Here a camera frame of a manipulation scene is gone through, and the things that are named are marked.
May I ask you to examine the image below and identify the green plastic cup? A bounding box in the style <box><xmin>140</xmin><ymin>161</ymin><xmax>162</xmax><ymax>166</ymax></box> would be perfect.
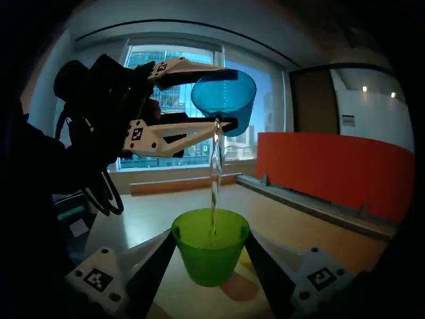
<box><xmin>171</xmin><ymin>208</ymin><xmax>250</xmax><ymax>288</ymax></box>

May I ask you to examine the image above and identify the red desk screen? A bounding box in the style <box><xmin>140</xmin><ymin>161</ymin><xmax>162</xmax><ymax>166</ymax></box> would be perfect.
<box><xmin>236</xmin><ymin>132</ymin><xmax>417</xmax><ymax>241</ymax></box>

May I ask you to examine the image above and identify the person's body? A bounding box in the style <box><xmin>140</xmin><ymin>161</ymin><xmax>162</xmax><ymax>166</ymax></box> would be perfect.
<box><xmin>0</xmin><ymin>96</ymin><xmax>104</xmax><ymax>319</ymax></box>

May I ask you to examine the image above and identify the black cable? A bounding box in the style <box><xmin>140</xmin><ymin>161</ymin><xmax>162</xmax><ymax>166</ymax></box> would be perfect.
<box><xmin>54</xmin><ymin>111</ymin><xmax>125</xmax><ymax>217</ymax></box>

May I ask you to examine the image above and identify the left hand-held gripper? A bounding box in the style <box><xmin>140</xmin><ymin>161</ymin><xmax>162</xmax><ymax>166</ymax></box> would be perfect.
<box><xmin>53</xmin><ymin>54</ymin><xmax>239</xmax><ymax>173</ymax></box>

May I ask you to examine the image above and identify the blue plastic cup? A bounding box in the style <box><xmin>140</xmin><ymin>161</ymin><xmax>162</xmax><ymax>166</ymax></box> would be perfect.
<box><xmin>191</xmin><ymin>70</ymin><xmax>257</xmax><ymax>138</ymax></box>

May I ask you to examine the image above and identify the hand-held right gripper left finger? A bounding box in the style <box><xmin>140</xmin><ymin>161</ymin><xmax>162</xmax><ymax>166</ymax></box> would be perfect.
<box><xmin>65</xmin><ymin>229</ymin><xmax>177</xmax><ymax>319</ymax></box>

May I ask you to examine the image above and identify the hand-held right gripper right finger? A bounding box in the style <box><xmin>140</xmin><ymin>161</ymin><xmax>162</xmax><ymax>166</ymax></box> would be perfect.
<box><xmin>244</xmin><ymin>230</ymin><xmax>355</xmax><ymax>319</ymax></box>

